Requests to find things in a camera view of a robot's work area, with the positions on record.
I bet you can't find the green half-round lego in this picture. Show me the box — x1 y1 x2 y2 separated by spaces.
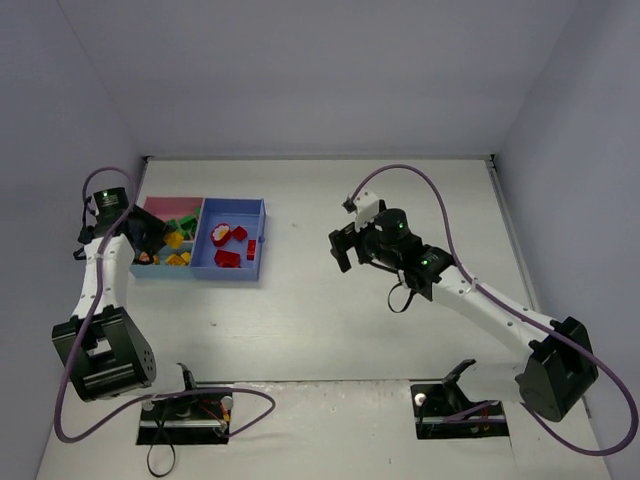
167 214 198 241

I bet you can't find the red flower printed lego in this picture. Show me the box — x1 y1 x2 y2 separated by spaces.
210 223 233 248

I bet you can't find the red half-round lego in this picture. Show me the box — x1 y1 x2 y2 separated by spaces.
214 249 241 268

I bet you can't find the red stepped lego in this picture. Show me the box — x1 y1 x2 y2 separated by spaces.
232 226 248 242

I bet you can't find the yellow L-shaped lego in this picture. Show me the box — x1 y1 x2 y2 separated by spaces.
164 231 185 249

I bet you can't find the yellow small lego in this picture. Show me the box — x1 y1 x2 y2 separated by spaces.
165 252 191 266

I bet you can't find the red brick lego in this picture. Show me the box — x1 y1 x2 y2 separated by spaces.
246 240 257 261

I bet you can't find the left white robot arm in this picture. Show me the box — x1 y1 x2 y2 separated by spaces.
52 187 175 402

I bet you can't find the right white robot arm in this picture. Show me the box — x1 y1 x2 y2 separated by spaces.
329 208 598 422

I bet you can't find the pink container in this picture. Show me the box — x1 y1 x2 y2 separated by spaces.
142 196 204 222

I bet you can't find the purple-blue large container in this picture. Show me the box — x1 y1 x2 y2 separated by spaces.
189 198 266 282

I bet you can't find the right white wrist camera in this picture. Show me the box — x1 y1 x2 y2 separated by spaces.
342 189 386 232

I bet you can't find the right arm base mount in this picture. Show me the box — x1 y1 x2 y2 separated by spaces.
410 360 509 440

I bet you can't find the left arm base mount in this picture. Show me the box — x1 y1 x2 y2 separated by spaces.
136 393 233 446

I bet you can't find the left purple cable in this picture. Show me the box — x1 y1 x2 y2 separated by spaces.
53 167 277 445

